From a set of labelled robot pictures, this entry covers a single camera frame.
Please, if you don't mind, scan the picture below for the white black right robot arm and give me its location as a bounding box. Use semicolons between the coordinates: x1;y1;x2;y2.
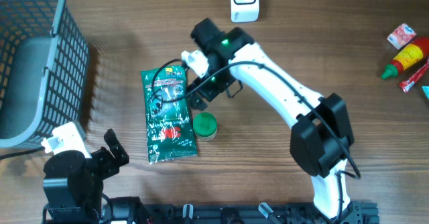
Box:
182;18;361;223

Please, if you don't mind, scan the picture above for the light teal small packet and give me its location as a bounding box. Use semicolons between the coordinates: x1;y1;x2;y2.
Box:
422;86;429;99

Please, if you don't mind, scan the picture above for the red sauce bottle green cap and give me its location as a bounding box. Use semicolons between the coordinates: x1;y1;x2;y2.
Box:
381;37;428;80

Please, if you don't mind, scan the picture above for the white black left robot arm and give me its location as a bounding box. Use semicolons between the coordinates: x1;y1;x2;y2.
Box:
42;129;152;224

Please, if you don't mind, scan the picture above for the green foil snack bag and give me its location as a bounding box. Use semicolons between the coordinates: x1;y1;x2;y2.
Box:
141;66;198;164

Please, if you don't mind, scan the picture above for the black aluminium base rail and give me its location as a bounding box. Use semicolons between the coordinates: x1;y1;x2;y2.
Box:
145;201;380;224

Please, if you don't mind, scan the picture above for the red stick sachet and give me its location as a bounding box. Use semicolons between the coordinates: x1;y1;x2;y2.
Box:
399;60;428;93

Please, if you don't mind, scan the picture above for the grey plastic mesh basket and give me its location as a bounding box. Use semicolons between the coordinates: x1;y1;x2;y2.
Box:
1;0;90;148

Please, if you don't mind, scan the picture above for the green lid clear jar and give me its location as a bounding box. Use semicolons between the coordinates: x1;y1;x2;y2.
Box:
193;112;218;141

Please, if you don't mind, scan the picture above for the black left camera cable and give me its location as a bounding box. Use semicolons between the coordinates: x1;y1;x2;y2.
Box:
0;146;46;161

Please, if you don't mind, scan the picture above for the white barcode scanner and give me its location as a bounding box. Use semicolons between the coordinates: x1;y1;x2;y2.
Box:
231;0;259;23

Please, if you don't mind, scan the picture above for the red white tissue packet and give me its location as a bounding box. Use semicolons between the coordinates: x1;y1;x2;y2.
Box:
387;23;417;50

